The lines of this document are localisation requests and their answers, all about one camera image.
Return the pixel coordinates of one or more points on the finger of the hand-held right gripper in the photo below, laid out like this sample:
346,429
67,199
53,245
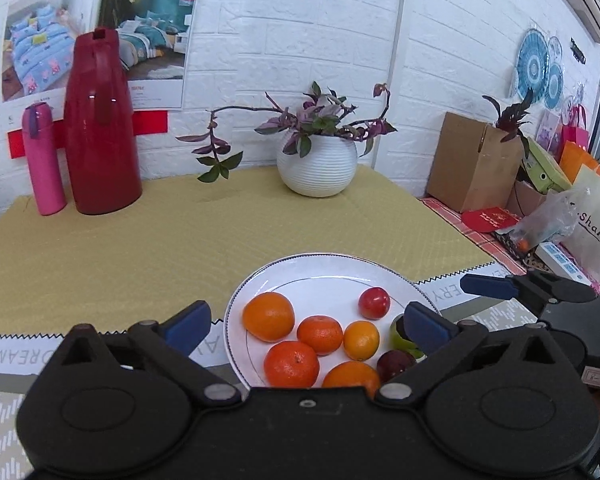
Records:
485,286

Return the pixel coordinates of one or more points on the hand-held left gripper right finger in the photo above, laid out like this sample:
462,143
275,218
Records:
427,329

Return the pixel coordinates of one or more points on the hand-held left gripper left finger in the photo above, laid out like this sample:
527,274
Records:
187,327

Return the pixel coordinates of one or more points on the green apple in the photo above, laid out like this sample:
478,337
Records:
397,342

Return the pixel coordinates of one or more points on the dark red plum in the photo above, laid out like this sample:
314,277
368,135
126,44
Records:
394,364

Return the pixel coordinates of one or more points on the red apple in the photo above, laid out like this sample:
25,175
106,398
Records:
374,303

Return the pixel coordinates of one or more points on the yellow orange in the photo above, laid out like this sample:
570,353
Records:
361,340

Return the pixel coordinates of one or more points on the large orange mandarin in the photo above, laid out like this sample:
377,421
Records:
269,316

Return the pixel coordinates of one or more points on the white round plate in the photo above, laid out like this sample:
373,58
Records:
325,285

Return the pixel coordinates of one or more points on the red envelope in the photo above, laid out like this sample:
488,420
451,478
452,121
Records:
490,220

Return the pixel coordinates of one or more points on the white and blue box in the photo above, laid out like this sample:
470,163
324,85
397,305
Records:
562,262

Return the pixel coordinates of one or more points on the red plaid cloth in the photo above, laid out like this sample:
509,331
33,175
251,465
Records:
445,210

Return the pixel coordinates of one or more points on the olive yellow tablecloth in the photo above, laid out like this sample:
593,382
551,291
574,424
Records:
180,240

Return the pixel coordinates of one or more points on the clear plastic bag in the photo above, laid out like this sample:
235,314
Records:
550,220

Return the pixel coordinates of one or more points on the white paper bag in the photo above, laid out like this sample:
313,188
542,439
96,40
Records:
597,230

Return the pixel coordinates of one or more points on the cardboard box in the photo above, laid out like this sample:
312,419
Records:
467,165

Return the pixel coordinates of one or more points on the green box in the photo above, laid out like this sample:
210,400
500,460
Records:
547,167

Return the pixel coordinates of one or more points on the orange paper bag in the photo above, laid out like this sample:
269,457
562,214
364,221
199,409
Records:
577,160

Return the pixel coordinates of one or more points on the dark purple plant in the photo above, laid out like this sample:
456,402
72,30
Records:
510,115

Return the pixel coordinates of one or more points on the pink paper bag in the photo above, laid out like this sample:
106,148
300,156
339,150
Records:
576,130

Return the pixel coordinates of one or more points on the purple plant in white pot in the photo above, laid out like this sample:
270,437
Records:
317,167

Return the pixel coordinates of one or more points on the chevron patterned tablecloth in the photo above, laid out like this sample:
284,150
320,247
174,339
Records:
5,410

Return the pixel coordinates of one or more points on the red paper strip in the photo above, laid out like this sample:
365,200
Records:
152,122

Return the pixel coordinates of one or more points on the red thermos jug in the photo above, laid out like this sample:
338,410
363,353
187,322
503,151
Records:
102,135

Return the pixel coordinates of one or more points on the pink bottle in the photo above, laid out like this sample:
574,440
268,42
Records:
42,160

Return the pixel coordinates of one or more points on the medium blue round wall decoration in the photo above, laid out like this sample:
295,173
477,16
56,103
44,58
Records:
554,85

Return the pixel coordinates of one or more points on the large blue round wall decoration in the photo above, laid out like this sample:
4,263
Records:
532,65

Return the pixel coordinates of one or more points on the small blue round wall decoration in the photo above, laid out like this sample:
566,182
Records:
555,50

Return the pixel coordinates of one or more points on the black wall hook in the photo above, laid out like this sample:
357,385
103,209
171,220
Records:
578,51

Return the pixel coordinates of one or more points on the white wall pipe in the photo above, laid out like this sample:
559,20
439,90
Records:
399,30

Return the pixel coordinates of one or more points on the wall poster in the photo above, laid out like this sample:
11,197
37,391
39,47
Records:
150,20

